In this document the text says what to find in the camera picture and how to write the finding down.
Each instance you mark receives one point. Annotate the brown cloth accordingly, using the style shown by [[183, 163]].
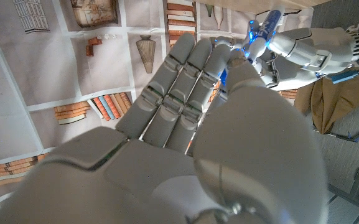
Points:
[[331, 102]]

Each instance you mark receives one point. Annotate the black rod with blue tips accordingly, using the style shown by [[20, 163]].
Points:
[[344, 136]]

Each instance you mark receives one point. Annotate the printed bookshelf backdrop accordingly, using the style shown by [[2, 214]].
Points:
[[58, 62]]

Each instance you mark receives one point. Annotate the white pen body blue print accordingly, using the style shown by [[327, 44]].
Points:
[[267, 26]]

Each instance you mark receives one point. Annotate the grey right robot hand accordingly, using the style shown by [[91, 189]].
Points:
[[198, 161]]

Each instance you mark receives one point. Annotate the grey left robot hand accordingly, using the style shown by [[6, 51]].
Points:
[[303, 53]]

